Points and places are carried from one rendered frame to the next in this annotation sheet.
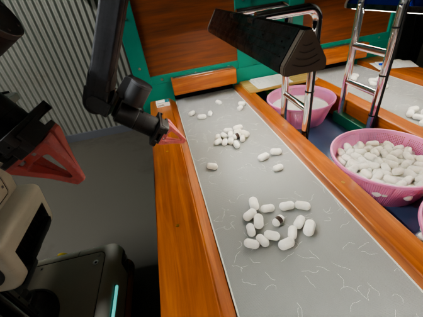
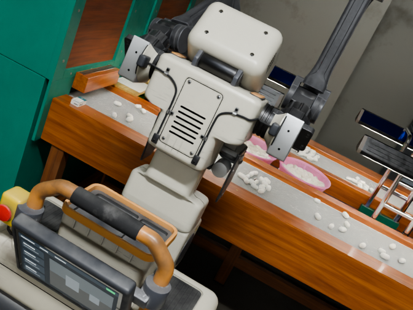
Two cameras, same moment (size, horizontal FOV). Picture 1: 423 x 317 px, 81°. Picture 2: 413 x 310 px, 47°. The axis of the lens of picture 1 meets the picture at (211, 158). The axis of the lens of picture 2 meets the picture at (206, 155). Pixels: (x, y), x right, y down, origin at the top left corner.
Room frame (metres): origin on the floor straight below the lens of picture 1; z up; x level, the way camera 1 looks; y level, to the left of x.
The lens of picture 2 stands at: (0.08, 1.72, 1.49)
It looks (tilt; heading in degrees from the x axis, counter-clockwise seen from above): 22 degrees down; 286
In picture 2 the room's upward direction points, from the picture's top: 25 degrees clockwise
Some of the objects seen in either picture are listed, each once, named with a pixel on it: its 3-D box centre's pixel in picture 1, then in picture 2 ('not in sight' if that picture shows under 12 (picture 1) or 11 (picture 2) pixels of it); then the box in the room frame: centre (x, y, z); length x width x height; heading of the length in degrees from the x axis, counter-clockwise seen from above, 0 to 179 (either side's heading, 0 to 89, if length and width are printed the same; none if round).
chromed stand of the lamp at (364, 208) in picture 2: not in sight; (399, 177); (-0.18, -0.75, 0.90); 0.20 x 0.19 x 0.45; 8
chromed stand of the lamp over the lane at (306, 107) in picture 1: (272, 88); not in sight; (0.73, -0.22, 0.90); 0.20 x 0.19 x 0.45; 8
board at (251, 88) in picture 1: (277, 80); (136, 83); (1.15, -0.37, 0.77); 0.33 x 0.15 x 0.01; 98
